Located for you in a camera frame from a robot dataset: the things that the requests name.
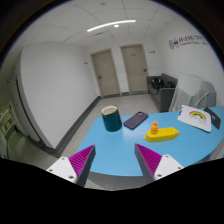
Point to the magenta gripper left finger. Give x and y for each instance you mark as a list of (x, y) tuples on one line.
[(75, 168)]

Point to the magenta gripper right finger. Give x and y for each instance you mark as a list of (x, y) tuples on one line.
[(153, 165)]

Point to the orange charger plug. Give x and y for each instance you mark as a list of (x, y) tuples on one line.
[(154, 128)]

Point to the purple smartphone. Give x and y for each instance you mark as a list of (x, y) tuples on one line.
[(135, 120)]

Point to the dark green mug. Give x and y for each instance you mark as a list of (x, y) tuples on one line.
[(111, 118)]

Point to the white rainbow card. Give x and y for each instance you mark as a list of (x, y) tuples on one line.
[(195, 117)]

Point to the black notebook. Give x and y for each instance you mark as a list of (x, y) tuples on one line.
[(216, 121)]

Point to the grey sofa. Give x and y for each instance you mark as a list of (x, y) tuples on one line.
[(162, 97)]

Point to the black bag on sofa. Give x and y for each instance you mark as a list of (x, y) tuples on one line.
[(158, 84)]

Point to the white cloth-covered chair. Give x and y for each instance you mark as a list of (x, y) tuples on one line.
[(193, 91)]

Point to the left beige door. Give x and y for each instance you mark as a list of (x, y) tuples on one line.
[(105, 73)]

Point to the beige door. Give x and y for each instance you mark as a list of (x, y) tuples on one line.
[(136, 67), (105, 73)]

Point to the right beige door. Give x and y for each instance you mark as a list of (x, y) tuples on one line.
[(136, 67)]

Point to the long ceiling light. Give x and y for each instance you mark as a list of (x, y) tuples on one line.
[(111, 24)]

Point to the wall logo sign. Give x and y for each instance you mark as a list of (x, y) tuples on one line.
[(186, 40)]

